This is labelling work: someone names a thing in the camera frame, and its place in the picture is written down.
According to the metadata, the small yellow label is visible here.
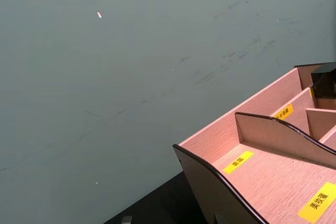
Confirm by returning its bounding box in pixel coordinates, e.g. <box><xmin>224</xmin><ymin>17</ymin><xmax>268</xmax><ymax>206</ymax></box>
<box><xmin>272</xmin><ymin>103</ymin><xmax>293</xmax><ymax>121</ymax></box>
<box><xmin>222</xmin><ymin>150</ymin><xmax>255</xmax><ymax>175</ymax></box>

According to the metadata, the black table cloth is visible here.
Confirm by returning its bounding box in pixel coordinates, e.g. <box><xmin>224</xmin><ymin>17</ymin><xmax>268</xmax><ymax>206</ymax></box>
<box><xmin>103</xmin><ymin>170</ymin><xmax>219</xmax><ymax>224</ymax></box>

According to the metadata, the pale wood compartment organizer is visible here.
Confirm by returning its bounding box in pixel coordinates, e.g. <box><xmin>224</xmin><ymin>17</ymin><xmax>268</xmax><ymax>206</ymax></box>
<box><xmin>172</xmin><ymin>62</ymin><xmax>336</xmax><ymax>224</ymax></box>

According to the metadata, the black square-topped bottle cap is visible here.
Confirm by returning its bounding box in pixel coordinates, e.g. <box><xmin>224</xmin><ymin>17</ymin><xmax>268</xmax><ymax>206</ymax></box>
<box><xmin>310</xmin><ymin>62</ymin><xmax>336</xmax><ymax>99</ymax></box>

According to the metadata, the large yellow label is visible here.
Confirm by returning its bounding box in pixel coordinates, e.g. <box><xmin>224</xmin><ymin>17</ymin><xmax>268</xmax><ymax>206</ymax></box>
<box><xmin>297</xmin><ymin>182</ymin><xmax>336</xmax><ymax>224</ymax></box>

